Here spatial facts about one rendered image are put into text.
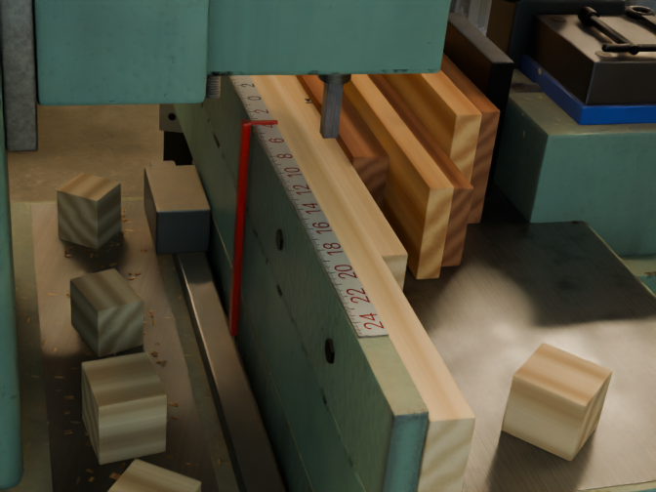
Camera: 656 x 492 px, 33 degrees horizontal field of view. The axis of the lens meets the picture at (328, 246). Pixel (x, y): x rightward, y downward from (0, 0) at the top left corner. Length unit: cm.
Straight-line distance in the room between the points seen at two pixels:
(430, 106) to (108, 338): 24
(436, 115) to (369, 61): 8
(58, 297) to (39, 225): 10
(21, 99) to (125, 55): 5
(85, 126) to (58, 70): 243
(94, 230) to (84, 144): 205
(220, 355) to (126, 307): 7
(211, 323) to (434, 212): 19
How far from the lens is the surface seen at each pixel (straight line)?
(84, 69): 53
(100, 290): 70
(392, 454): 43
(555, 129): 67
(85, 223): 81
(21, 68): 52
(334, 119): 64
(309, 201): 55
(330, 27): 58
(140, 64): 53
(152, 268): 79
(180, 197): 78
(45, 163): 276
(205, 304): 73
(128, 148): 283
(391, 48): 59
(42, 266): 79
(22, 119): 53
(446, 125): 64
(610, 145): 69
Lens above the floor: 121
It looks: 30 degrees down
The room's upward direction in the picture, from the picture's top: 6 degrees clockwise
